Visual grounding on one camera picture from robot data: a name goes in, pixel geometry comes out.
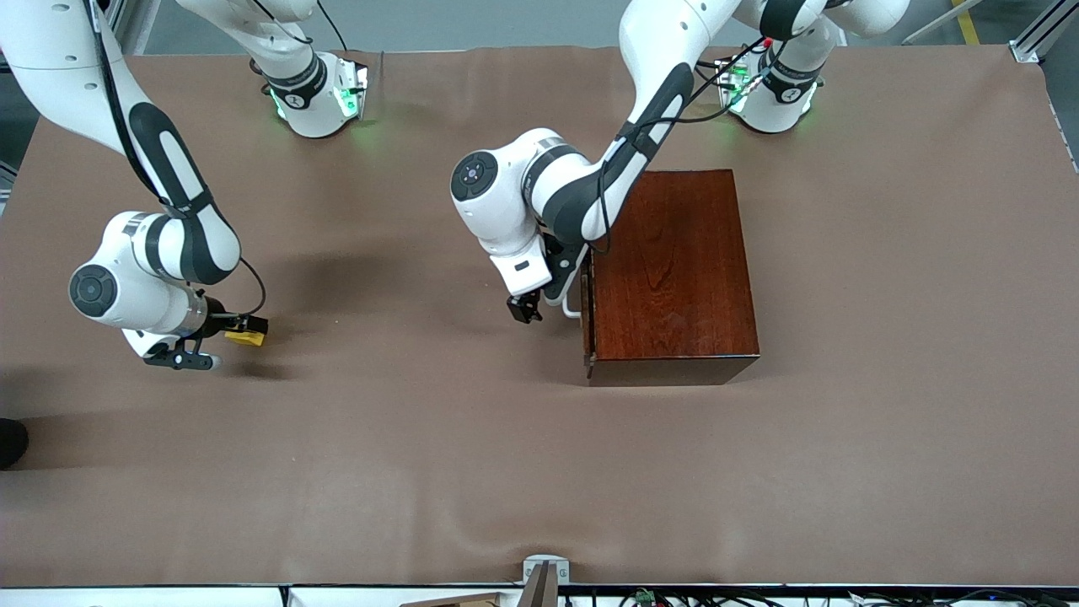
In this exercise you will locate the brown table cover sheet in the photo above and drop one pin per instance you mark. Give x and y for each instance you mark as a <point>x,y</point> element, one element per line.
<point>421,438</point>

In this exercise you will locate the light wood drawer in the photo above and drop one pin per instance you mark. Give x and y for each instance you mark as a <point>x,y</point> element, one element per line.
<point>587,337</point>

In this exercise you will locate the brown wooden board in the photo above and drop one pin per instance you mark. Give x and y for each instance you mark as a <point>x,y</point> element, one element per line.
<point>455,601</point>

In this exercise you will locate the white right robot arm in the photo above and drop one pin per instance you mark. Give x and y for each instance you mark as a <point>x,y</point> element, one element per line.
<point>169,244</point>

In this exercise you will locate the aluminium frame structure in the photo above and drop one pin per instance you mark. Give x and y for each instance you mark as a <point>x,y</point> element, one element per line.
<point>135,21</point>

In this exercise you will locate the dark brown wooden cabinet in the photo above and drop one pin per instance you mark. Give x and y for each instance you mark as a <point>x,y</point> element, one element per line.
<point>674,278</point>

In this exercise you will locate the grey metal camera bracket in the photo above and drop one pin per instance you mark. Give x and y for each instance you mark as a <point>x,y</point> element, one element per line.
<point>545,569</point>

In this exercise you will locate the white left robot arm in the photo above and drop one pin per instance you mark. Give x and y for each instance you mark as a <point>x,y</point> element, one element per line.
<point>506,194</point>

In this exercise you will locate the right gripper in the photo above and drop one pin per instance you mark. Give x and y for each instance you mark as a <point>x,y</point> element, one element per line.
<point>217,312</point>

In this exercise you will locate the aluminium frame profile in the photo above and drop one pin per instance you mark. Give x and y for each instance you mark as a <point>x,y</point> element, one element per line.
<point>1041,29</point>

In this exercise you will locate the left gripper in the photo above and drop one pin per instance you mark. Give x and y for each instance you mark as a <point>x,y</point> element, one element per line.
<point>526,306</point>

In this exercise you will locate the yellow block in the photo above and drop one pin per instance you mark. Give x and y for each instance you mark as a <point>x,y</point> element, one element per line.
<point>244,341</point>

